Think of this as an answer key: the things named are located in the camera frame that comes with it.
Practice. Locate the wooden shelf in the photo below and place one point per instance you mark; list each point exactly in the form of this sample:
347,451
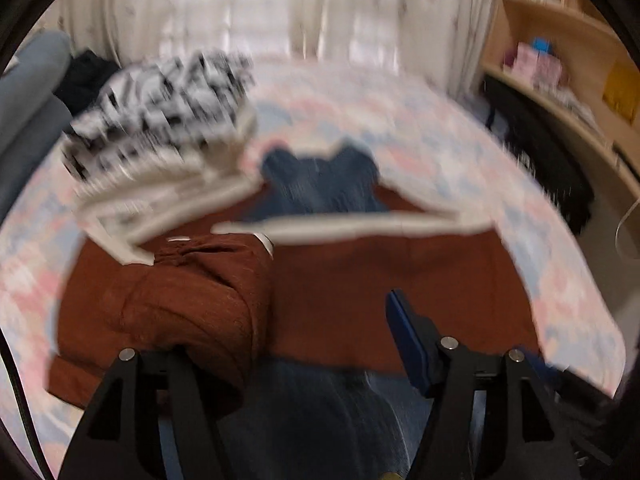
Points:
575,40

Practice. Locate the dark cloth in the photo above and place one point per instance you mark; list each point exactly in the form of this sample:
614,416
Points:
85,80

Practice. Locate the black white checkered garment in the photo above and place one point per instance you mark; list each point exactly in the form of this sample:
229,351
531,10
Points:
160,95

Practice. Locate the blue box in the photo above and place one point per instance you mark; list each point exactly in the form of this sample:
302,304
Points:
541,46

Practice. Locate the stack of pink boxes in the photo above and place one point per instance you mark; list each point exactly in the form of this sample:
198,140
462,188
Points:
540,67

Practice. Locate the grey blue pillow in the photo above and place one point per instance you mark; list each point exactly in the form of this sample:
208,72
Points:
35,110

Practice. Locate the black case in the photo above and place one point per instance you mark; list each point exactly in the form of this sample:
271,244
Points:
545,160

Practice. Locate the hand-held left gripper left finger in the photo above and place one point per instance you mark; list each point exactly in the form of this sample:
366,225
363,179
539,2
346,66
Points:
180,410

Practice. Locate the blue denim garment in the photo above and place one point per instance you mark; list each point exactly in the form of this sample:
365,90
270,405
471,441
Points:
315,185

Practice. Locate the brown garment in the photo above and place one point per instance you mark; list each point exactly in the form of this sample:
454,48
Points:
350,290

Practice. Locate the pastel printed blanket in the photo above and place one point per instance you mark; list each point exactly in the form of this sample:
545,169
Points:
500,160

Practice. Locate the white curtain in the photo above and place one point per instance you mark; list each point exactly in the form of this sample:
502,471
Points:
250,0

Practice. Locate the cream cloth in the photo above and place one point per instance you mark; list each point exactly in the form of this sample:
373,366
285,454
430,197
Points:
150,210

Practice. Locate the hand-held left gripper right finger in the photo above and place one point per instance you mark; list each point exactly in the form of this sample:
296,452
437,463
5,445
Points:
405,340

